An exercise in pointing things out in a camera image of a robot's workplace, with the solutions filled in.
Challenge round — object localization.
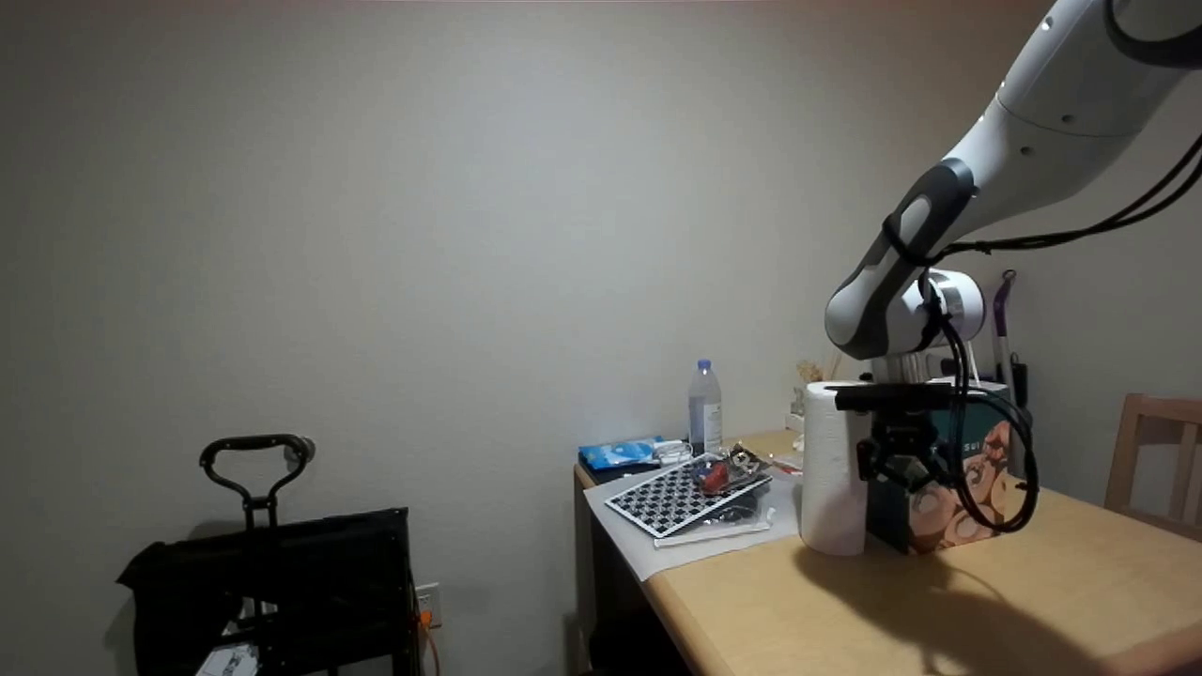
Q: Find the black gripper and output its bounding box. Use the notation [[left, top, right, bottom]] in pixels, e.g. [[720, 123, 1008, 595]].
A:
[[857, 412, 940, 493]]

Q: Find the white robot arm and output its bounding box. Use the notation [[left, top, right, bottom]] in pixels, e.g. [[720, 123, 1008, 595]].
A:
[[826, 0, 1202, 362]]

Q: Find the green white paper bag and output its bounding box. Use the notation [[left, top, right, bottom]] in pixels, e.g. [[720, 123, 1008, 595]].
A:
[[869, 389, 1040, 558]]

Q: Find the white paper towel roll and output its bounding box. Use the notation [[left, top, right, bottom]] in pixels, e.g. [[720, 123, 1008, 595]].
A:
[[802, 384, 869, 558]]

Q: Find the white flat box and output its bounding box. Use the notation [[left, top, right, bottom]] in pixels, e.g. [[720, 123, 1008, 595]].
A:
[[585, 473, 796, 581]]

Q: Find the red blue small toy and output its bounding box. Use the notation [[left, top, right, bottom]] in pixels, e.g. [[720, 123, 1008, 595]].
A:
[[700, 464, 729, 495]]

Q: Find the clear plastic water bottle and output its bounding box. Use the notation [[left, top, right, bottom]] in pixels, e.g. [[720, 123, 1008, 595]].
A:
[[687, 362, 720, 455]]

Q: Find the checkerboard calibration board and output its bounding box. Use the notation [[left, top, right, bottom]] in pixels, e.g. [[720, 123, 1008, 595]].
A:
[[605, 455, 765, 541]]

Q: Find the wooden chair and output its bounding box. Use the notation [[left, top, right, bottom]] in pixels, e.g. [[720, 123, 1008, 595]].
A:
[[1104, 394, 1202, 541]]

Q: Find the blue tissue pack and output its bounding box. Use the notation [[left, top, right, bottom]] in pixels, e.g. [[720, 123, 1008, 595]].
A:
[[579, 441, 663, 481]]

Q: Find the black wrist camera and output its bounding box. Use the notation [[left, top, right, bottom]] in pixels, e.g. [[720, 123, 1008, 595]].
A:
[[836, 384, 972, 412]]

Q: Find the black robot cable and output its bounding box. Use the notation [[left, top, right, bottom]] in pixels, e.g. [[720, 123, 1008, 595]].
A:
[[881, 131, 1202, 541]]

